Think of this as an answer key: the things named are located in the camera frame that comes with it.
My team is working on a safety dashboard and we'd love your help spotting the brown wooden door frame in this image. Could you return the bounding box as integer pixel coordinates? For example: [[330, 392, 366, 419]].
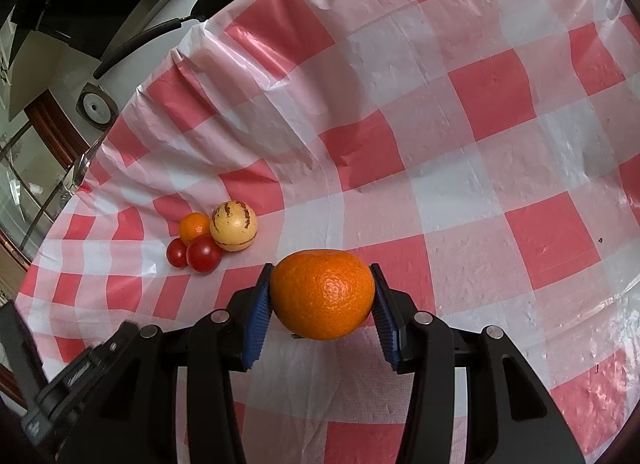
[[25, 92, 92, 171]]

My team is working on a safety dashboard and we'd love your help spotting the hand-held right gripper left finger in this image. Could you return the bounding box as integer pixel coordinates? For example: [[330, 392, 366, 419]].
[[60, 263, 275, 464]]

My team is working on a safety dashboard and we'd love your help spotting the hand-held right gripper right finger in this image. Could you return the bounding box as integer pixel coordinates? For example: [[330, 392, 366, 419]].
[[369, 263, 586, 464]]

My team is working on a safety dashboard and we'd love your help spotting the yellow striped pepino melon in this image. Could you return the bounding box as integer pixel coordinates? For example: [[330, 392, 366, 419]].
[[209, 200, 258, 251]]

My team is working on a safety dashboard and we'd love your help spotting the red white checkered tablecloth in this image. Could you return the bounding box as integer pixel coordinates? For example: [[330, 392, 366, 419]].
[[14, 0, 640, 464]]

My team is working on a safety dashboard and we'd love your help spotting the large orange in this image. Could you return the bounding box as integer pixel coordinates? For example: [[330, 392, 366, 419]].
[[270, 249, 376, 341]]

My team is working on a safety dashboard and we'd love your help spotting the round metal wall plate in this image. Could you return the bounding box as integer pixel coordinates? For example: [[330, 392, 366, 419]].
[[77, 85, 118, 131]]

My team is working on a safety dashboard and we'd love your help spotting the small orange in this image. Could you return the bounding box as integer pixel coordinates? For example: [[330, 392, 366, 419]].
[[179, 212, 212, 246]]

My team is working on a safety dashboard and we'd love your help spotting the small red tomato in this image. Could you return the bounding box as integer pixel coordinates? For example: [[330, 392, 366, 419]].
[[166, 238, 190, 268]]

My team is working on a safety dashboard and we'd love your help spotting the medium red tomato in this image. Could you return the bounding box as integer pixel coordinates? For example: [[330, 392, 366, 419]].
[[186, 235, 223, 274]]

